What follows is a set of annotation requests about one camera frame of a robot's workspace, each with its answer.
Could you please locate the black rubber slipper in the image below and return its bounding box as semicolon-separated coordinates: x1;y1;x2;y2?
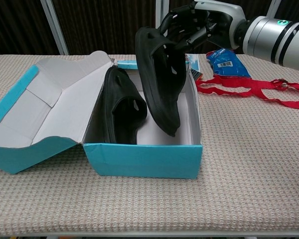
104;66;148;145
135;26;188;137

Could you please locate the blue snack packet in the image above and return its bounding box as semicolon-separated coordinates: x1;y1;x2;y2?
205;48;252;78

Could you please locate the light blue shoe box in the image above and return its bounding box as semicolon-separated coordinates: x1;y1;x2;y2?
0;50;203;180

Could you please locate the grey knitted work glove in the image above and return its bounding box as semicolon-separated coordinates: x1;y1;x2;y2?
190;69;203;82

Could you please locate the white red printed card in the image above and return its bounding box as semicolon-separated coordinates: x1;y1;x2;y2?
185;53;201;74

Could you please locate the white metal partition post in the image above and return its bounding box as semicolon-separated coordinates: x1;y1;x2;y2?
39;0;69;56
154;0;169;28
265;0;280;18

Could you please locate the beige cloth-covered table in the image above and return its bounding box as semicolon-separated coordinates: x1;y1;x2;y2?
0;53;299;234

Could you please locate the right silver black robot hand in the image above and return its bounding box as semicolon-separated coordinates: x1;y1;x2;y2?
159;0;247;51

